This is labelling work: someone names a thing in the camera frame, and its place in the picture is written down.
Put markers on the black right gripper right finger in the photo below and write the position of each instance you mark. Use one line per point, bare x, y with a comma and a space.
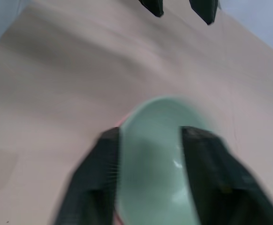
221, 182

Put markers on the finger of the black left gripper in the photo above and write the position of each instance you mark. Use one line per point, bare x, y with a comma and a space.
207, 10
154, 7

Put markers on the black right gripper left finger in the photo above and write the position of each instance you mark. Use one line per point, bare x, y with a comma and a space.
94, 182

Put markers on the green bowl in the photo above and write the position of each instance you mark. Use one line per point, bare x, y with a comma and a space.
150, 152

